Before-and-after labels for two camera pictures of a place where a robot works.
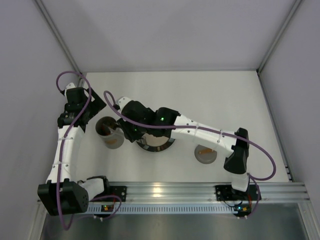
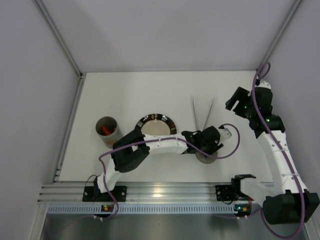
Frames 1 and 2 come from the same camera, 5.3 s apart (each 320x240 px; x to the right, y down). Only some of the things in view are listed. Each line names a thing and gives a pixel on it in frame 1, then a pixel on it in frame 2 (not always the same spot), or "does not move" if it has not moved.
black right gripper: [124, 127] to [235, 100]
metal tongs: [112, 125] to [195, 115]
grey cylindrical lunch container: [111, 133] does not move
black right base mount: [228, 193] does not move
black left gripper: [95, 105] to [211, 146]
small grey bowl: [205, 155] does not move
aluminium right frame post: [288, 20] does not move
